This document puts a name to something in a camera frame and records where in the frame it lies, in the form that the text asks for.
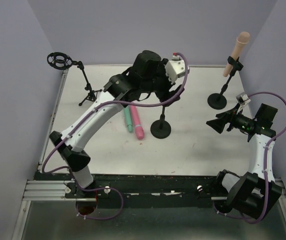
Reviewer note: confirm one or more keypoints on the pink microphone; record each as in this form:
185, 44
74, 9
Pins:
138, 129

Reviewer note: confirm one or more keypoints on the aluminium frame rail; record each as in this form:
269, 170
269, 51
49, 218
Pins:
50, 190

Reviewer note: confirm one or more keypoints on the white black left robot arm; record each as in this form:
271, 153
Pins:
149, 74

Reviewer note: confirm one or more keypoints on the black clip round-base stand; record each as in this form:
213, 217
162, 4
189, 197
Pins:
160, 128

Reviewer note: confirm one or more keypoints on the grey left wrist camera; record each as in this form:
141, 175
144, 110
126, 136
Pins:
175, 68

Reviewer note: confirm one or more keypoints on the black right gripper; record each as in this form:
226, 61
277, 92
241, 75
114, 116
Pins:
229, 120

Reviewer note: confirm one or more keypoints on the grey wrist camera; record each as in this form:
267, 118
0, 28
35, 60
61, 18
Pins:
175, 68
243, 99

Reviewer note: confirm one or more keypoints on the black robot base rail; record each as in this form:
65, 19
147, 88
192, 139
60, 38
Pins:
110, 191

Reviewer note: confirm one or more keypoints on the mint green microphone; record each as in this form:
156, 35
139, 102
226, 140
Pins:
128, 119

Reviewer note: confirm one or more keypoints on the black round-base microphone stand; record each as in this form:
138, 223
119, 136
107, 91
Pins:
218, 101

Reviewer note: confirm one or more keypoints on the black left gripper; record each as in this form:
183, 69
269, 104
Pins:
168, 92

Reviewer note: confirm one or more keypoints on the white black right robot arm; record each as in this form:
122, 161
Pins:
256, 192

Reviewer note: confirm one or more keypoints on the peach microphone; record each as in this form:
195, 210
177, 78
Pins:
241, 41

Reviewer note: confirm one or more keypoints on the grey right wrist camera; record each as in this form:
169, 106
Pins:
243, 99

